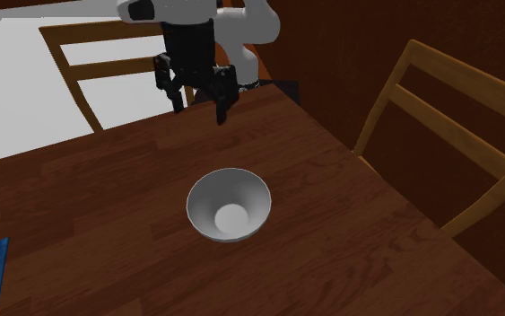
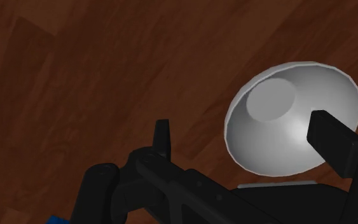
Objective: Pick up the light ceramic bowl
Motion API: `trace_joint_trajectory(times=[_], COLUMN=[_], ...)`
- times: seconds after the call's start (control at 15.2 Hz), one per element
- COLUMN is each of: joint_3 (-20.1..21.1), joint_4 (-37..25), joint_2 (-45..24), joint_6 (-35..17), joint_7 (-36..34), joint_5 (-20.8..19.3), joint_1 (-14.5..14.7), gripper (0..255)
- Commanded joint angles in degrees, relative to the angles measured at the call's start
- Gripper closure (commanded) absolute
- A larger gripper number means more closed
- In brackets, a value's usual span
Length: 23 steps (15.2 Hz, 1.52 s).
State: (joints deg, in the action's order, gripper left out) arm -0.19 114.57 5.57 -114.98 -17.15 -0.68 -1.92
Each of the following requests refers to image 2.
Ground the blue object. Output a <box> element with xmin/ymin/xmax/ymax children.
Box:
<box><xmin>46</xmin><ymin>214</ymin><xmax>71</xmax><ymax>224</ymax></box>

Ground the white bowl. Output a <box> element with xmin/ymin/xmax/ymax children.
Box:
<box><xmin>223</xmin><ymin>61</ymin><xmax>358</xmax><ymax>178</ymax></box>

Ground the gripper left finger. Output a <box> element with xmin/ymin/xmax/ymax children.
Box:
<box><xmin>70</xmin><ymin>118</ymin><xmax>279</xmax><ymax>224</ymax></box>

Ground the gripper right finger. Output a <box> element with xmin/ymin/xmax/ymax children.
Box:
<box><xmin>306</xmin><ymin>109</ymin><xmax>358</xmax><ymax>224</ymax></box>

